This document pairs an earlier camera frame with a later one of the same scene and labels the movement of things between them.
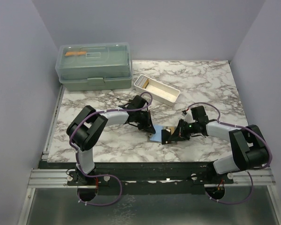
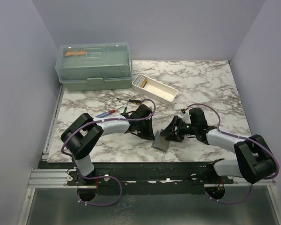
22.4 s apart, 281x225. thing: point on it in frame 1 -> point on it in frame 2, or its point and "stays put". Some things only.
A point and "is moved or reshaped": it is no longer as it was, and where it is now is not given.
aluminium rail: x=49 y=178 stays put
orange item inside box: x=75 y=53 stays put
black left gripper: x=147 y=126 -> x=149 y=135
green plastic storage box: x=93 y=66 stays put
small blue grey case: x=157 y=137 is moved or reshaped
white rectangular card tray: x=160 y=92 stays put
